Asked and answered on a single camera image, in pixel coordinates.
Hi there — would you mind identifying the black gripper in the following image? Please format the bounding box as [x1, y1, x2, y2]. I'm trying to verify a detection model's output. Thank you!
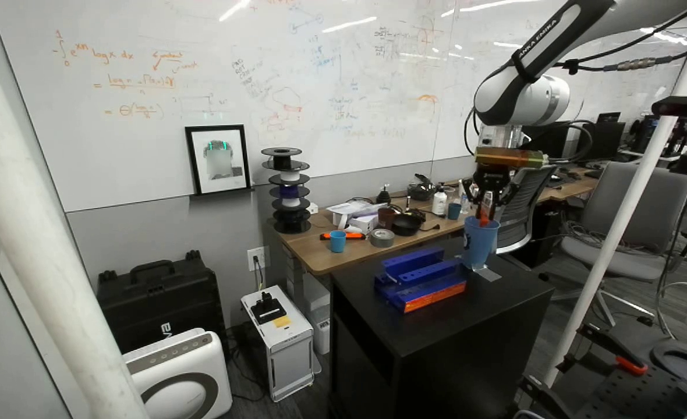
[472, 146, 544, 202]

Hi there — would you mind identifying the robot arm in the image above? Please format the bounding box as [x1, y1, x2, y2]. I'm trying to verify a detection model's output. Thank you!
[470, 0, 687, 202]

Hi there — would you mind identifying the light blue plastic cup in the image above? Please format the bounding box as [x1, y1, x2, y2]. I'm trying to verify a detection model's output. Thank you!
[462, 216, 498, 271]

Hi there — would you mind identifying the blue and orange rack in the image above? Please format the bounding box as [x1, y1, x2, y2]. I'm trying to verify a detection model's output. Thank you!
[376, 248, 465, 315]

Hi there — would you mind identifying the small blue cup on desk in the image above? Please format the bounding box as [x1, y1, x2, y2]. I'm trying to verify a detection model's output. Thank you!
[328, 231, 348, 255]

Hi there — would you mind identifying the white bottle on desk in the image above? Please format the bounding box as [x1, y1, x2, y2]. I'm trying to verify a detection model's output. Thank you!
[430, 192, 447, 216]

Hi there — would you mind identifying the silver foil packet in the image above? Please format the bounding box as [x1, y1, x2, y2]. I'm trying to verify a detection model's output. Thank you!
[476, 269, 501, 283]

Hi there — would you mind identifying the black bowl on desk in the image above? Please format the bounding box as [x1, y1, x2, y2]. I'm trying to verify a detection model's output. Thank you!
[391, 214, 426, 236]

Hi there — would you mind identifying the roll of grey tape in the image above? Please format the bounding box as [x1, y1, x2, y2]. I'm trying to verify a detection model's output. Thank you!
[371, 228, 395, 248]

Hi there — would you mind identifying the grey office chair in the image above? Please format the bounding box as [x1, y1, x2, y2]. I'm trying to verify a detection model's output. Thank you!
[536, 163, 687, 323]

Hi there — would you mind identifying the black cabinet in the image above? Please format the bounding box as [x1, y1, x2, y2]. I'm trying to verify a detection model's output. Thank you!
[328, 258, 553, 419]

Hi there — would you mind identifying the orange marker on desk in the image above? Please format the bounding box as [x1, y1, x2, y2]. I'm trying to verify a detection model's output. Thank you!
[320, 231, 366, 240]

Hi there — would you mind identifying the wooden desk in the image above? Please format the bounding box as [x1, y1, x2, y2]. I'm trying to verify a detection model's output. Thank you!
[270, 166, 604, 283]

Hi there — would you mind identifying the stack of filament spools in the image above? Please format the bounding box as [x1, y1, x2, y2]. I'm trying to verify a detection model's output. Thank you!
[264, 146, 309, 234]

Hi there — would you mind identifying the white tripod pole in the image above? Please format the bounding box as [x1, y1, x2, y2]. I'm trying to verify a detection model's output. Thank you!
[543, 58, 687, 386]

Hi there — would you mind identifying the white box with black top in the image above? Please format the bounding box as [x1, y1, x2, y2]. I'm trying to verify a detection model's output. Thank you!
[241, 287, 314, 403]

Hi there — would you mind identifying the framed portrait picture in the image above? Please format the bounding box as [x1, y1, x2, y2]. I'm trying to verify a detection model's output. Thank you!
[183, 127, 251, 196]

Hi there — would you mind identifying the black carrying case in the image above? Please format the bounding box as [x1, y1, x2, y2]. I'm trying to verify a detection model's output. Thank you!
[98, 249, 225, 352]

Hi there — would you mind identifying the white air purifier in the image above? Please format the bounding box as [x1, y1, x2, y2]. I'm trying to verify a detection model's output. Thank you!
[123, 328, 232, 419]

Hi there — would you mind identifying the white foreground pole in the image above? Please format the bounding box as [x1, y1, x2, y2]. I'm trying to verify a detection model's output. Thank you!
[0, 85, 149, 419]

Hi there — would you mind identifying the wall power outlet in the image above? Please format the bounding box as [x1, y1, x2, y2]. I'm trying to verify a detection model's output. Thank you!
[247, 248, 266, 273]

